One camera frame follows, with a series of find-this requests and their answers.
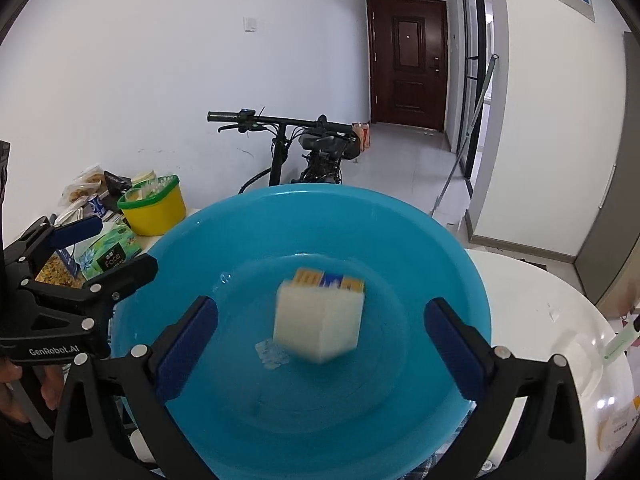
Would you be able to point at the yellow floral box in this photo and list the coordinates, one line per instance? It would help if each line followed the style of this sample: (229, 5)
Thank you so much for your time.
(57, 272)

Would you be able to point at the yellow tub with green rim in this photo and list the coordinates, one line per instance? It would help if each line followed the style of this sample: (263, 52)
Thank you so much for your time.
(155, 215)

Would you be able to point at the white carton box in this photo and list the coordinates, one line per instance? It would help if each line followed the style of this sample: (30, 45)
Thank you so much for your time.
(320, 325)

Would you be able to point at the green pen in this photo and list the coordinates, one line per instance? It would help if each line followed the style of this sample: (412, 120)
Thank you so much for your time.
(620, 342)

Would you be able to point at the blue patterned packet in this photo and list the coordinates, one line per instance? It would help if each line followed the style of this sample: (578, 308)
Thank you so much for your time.
(96, 206)

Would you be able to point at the orange bag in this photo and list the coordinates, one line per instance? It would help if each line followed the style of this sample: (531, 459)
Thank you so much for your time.
(362, 135)

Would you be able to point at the yellow labelled packet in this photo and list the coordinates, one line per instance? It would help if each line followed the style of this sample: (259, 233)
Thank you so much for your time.
(620, 425)

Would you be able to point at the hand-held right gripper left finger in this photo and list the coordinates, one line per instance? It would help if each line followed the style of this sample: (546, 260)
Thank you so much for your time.
(187, 352)

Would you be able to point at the blue plastic basin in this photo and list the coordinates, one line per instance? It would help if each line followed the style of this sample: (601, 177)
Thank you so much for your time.
(350, 220)

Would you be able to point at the green tissue pack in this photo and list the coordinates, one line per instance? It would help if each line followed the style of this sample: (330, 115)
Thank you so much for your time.
(112, 252)

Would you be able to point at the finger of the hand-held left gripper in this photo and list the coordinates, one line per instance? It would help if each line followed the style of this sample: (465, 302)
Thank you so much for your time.
(127, 275)
(75, 231)

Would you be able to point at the white wall switch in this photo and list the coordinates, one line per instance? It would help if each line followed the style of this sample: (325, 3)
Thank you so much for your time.
(250, 23)

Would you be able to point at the black framed glass door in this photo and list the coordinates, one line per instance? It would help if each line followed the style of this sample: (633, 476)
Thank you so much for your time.
(469, 60)

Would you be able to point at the black snack packet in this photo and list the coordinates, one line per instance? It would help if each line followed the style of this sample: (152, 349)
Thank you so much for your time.
(117, 182)

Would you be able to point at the clear snack bag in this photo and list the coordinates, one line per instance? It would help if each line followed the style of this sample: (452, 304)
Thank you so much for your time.
(82, 185)

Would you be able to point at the black bag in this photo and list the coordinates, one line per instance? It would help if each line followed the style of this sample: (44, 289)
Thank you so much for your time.
(3, 175)

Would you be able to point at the brown wooden door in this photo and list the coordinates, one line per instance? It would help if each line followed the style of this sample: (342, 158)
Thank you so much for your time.
(407, 60)

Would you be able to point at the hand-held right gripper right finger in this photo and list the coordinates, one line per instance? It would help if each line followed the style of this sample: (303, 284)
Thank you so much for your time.
(456, 355)

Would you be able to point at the black bicycle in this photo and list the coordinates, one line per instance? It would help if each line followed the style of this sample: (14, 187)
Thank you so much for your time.
(280, 150)

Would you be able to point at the person's left hand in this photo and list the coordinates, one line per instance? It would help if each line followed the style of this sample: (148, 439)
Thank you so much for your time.
(47, 385)

